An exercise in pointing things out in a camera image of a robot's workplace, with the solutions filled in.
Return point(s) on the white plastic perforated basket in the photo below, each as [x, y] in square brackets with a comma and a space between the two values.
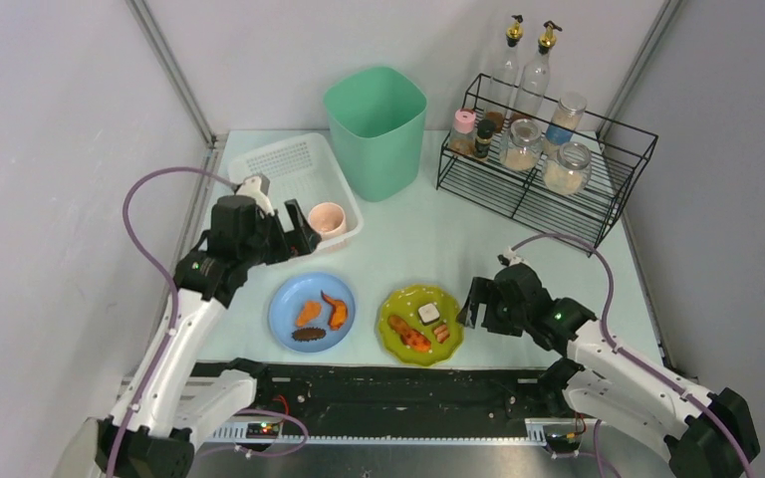
[300, 165]

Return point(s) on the black white sushi cube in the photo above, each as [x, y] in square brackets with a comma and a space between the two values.
[428, 314]

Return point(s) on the clear bottle blue label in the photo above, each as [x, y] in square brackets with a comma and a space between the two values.
[568, 113]

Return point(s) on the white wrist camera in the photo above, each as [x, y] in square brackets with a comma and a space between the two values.
[509, 258]
[256, 187]

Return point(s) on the pink bacon strips toy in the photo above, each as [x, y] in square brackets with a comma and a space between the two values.
[441, 333]

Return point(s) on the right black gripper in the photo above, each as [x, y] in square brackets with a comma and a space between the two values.
[489, 306]

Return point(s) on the orange chicken wing toy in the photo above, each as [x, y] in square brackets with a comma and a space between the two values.
[339, 312]

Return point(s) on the orange grilled fish toy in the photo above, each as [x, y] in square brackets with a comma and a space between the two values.
[409, 336]

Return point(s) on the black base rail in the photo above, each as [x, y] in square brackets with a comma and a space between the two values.
[367, 402]

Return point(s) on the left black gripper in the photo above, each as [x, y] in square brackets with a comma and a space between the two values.
[288, 236]

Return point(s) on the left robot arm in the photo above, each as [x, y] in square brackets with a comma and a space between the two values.
[149, 434]

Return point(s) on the right aluminium frame post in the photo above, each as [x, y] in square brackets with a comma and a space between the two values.
[660, 25]

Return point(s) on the green scalloped plate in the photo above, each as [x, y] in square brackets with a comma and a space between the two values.
[417, 325]

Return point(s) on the dark brown sea cucumber toy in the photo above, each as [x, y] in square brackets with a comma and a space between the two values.
[308, 334]

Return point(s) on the black wire two-tier rack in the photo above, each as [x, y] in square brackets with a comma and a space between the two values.
[620, 154]

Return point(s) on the aluminium frame post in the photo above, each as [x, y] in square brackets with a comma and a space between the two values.
[660, 25]
[164, 54]

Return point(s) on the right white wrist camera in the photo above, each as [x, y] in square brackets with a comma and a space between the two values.
[509, 258]

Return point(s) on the pink-lid spice shaker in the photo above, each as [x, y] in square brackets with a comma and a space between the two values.
[461, 137]

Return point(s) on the green plastic waste bin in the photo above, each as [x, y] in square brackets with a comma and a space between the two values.
[376, 119]

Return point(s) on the orange fried food piece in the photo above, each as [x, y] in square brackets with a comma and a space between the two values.
[310, 311]

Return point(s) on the pink ceramic mug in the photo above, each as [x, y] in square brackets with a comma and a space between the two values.
[328, 219]

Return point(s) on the small black-lid spice jar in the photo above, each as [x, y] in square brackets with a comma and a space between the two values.
[485, 130]

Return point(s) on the glass oil bottle gold spout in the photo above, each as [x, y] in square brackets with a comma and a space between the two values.
[504, 69]

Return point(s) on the glass jar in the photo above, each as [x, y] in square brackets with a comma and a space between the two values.
[568, 169]
[522, 145]

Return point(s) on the blue round plate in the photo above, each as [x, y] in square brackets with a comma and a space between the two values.
[290, 298]

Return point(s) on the left aluminium frame post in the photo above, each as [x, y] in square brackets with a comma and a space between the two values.
[164, 54]

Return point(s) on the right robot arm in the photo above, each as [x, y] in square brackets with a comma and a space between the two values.
[697, 432]

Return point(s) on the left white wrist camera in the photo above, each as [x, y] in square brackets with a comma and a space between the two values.
[256, 187]

